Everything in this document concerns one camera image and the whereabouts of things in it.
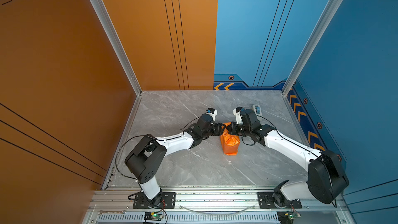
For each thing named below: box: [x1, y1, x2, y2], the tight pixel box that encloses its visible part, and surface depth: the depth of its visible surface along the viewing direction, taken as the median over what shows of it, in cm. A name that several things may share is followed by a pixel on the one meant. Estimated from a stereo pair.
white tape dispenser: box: [252, 103, 263, 116], surface depth 106 cm
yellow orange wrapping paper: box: [219, 121, 241, 156], surface depth 82 cm
